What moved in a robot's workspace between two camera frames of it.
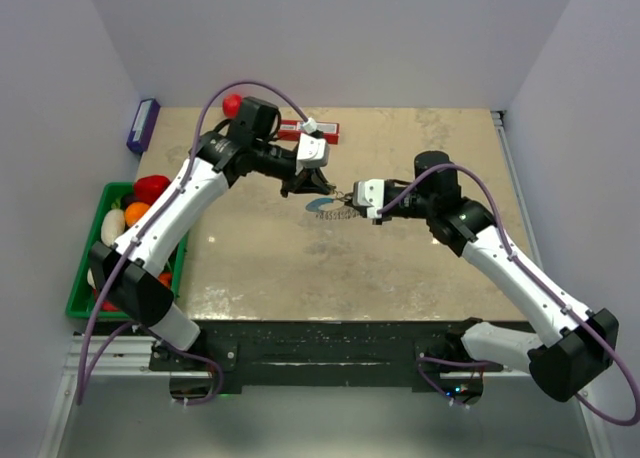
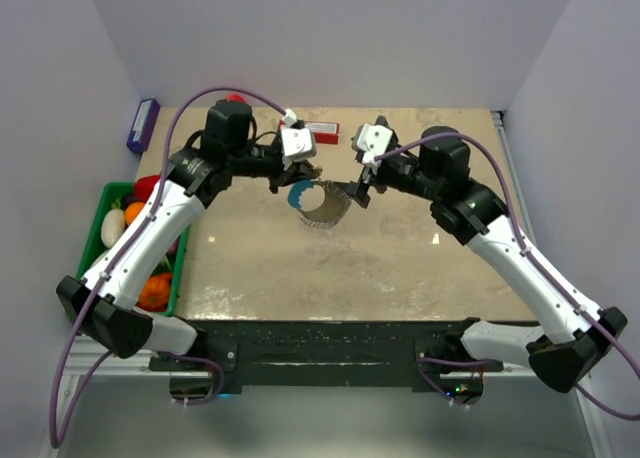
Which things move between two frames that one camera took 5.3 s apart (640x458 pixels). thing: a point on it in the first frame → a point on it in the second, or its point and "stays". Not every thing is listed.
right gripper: (361, 209) → (372, 176)
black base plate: (322, 354) stays
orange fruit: (134, 211) stays
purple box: (139, 135) stays
